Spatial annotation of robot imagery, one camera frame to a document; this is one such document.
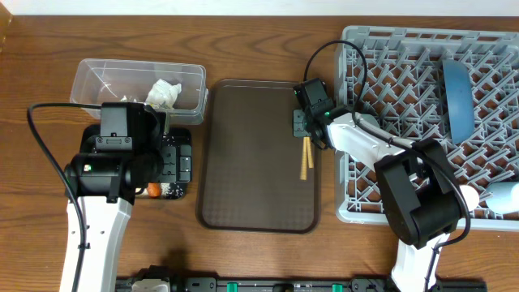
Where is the foil wrapper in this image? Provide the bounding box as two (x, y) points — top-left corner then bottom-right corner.
(119, 95), (140, 103)

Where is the light blue rice bowl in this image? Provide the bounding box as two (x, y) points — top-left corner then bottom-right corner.
(358, 114), (380, 128)

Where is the white paper napkin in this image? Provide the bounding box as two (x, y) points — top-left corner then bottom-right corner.
(145, 79), (182, 110)

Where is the clear plastic bin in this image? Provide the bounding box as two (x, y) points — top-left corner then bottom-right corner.
(70, 58), (208, 125)

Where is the grey dishwasher rack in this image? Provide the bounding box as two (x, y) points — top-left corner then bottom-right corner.
(333, 25), (519, 232)

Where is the orange carrot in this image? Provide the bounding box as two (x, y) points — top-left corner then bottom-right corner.
(146, 183), (162, 198)

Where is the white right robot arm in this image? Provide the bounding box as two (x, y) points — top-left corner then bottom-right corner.
(294, 79), (468, 291)

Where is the dark blue plate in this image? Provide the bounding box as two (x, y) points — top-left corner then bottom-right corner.
(442, 59), (475, 144)

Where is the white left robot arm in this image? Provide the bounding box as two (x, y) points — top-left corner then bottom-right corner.
(60, 102), (192, 291)

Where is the light blue cup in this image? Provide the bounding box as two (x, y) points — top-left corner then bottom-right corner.
(486, 182), (518, 214)

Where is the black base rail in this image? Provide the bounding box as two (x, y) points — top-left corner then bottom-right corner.
(115, 265), (487, 292)

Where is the black waste tray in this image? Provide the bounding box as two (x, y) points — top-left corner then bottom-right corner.
(79, 123), (193, 200)

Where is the wooden chopstick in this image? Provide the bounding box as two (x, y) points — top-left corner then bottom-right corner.
(299, 137), (307, 181)
(304, 136), (314, 169)

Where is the brown serving tray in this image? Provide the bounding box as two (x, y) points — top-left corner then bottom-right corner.
(196, 79), (320, 234)

